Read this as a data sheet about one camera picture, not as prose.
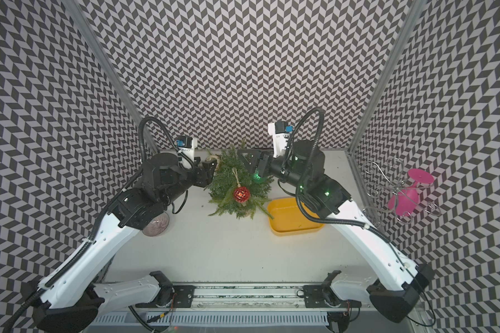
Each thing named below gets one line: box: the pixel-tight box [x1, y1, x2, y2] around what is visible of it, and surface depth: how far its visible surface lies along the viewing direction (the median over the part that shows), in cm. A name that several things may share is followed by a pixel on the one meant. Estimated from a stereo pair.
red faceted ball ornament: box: [233, 183, 250, 204], surface depth 65 cm
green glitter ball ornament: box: [252, 173, 268, 184], surface depth 68 cm
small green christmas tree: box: [205, 138, 275, 220], surface depth 72 cm
